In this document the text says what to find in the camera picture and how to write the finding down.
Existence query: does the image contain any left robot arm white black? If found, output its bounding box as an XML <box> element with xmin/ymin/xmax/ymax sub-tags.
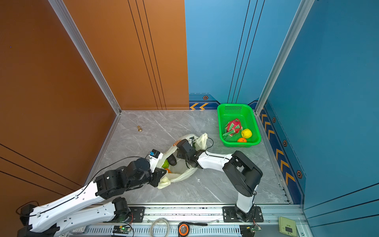
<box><xmin>17</xmin><ymin>158</ymin><xmax>167</xmax><ymax>237</ymax></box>

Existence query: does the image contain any yellowish translucent plastic bag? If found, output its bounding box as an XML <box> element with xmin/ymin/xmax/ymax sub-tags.
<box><xmin>157</xmin><ymin>133</ymin><xmax>208</xmax><ymax>189</ymax></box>

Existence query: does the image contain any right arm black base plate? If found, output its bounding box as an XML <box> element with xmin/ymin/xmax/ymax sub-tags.
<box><xmin>222</xmin><ymin>206</ymin><xmax>264</xmax><ymax>223</ymax></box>

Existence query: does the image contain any coiled white cable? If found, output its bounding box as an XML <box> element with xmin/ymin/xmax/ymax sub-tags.
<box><xmin>149</xmin><ymin>218</ymin><xmax>171</xmax><ymax>237</ymax></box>

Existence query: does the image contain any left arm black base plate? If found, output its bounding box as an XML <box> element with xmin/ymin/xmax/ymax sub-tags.
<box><xmin>126</xmin><ymin>206</ymin><xmax>146</xmax><ymax>224</ymax></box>

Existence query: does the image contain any green lime fruit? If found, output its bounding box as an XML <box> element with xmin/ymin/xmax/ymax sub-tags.
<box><xmin>162</xmin><ymin>160</ymin><xmax>170</xmax><ymax>169</ymax></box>

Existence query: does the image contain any green circuit board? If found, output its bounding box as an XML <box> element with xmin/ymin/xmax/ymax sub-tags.
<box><xmin>239</xmin><ymin>225</ymin><xmax>262</xmax><ymax>237</ymax></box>
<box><xmin>112</xmin><ymin>225</ymin><xmax>133</xmax><ymax>237</ymax></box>

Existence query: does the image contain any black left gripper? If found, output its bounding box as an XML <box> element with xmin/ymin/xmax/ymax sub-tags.
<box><xmin>127</xmin><ymin>166</ymin><xmax>169</xmax><ymax>192</ymax></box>

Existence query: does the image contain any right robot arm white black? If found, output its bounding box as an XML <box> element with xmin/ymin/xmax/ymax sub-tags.
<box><xmin>176</xmin><ymin>139</ymin><xmax>263</xmax><ymax>222</ymax></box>

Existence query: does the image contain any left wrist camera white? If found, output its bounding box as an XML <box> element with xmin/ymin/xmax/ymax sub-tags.
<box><xmin>147</xmin><ymin>149</ymin><xmax>163</xmax><ymax>172</ymax></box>

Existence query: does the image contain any yellow lemon fruit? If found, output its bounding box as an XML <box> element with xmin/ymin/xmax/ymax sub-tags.
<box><xmin>241</xmin><ymin>129</ymin><xmax>252</xmax><ymax>139</ymax></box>

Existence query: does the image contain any green circuit board left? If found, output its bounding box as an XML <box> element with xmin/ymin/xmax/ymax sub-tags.
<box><xmin>112</xmin><ymin>225</ymin><xmax>133</xmax><ymax>237</ymax></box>

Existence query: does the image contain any orange black tape measure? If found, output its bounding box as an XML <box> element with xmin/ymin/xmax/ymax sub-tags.
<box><xmin>178</xmin><ymin>222</ymin><xmax>208</xmax><ymax>237</ymax></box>

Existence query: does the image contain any light green switch box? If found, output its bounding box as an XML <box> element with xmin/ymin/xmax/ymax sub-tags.
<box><xmin>278</xmin><ymin>217</ymin><xmax>298</xmax><ymax>237</ymax></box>

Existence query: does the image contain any orange mandarin fruit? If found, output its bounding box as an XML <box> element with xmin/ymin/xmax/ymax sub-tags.
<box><xmin>238</xmin><ymin>137</ymin><xmax>247</xmax><ymax>143</ymax></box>

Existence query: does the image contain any green circuit board right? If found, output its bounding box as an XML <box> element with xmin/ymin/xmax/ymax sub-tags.
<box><xmin>239</xmin><ymin>225</ymin><xmax>262</xmax><ymax>237</ymax></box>

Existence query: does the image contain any green plastic mesh basket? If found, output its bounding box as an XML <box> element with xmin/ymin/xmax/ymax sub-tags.
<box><xmin>217</xmin><ymin>104</ymin><xmax>261</xmax><ymax>148</ymax></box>

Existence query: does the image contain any pink dragon fruit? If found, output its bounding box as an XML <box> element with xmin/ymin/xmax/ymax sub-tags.
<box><xmin>223</xmin><ymin>118</ymin><xmax>243</xmax><ymax>141</ymax></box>

